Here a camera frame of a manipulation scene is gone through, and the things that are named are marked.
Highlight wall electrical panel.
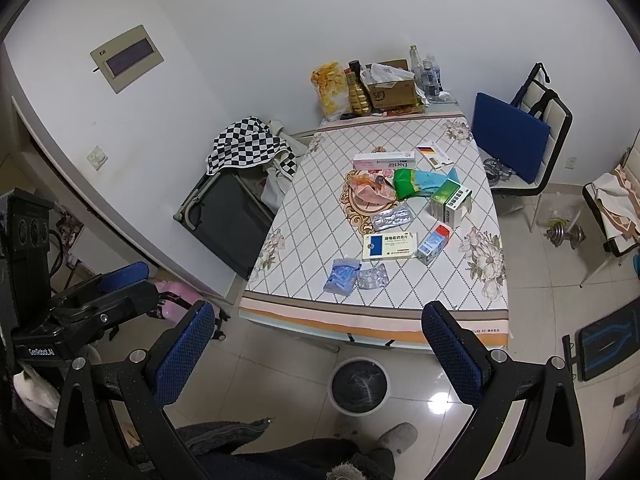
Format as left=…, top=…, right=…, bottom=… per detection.
left=90, top=25, right=164, bottom=93

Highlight silver blister pack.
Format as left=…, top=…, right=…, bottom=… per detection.
left=356, top=263, right=390, bottom=290
left=371, top=204, right=413, bottom=232

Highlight grey slipper right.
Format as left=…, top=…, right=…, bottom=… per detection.
left=375, top=422, right=418, bottom=456

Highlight cardboard box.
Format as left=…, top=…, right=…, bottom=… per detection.
left=362, top=60, right=418, bottom=112

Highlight blue plastic pouch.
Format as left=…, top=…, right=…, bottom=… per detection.
left=323, top=258, right=361, bottom=297

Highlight silver blister pack lower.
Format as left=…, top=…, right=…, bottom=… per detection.
left=356, top=263, right=390, bottom=290

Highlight white trash bin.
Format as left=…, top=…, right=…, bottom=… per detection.
left=328, top=356, right=390, bottom=417

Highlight pink suitcase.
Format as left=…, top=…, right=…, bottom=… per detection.
left=149, top=280, right=203, bottom=325

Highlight golden bottle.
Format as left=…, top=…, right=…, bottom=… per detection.
left=346, top=60, right=372, bottom=116

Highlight orange pink plastic wrapper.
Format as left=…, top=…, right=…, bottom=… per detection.
left=346, top=170, right=397, bottom=206

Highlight clear water bottle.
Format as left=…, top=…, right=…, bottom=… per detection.
left=422, top=58, right=442, bottom=100

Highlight light blue plastic bag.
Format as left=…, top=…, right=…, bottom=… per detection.
left=412, top=168, right=459, bottom=197

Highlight white box with flag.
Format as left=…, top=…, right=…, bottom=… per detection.
left=416, top=142, right=454, bottom=169

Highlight yellow snack bag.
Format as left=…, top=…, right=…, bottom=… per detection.
left=310, top=62, right=352, bottom=122

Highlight dumbbell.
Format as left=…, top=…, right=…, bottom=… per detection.
left=544, top=219, right=586, bottom=250

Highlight white blue medicine box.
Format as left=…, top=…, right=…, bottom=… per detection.
left=361, top=232, right=416, bottom=261

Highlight green white medicine box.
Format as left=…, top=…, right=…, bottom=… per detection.
left=427, top=179, right=473, bottom=229

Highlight long pink white box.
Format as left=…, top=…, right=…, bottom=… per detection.
left=352, top=151, right=416, bottom=170

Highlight checkered black white cloth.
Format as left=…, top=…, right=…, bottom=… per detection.
left=205, top=116, right=297, bottom=180

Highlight person black trousers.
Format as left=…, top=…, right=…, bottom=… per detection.
left=177, top=418, right=399, bottom=479

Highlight wall socket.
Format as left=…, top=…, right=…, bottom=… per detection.
left=87, top=145, right=108, bottom=171

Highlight silver blister pack upper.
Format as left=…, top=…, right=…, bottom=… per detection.
left=371, top=204, right=413, bottom=232

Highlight blue red small box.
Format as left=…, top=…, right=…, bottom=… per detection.
left=416, top=222, right=452, bottom=266

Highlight green plastic bag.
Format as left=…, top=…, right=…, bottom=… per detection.
left=393, top=168, right=425, bottom=200

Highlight black blue exercise board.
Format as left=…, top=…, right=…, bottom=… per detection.
left=561, top=304, right=639, bottom=382

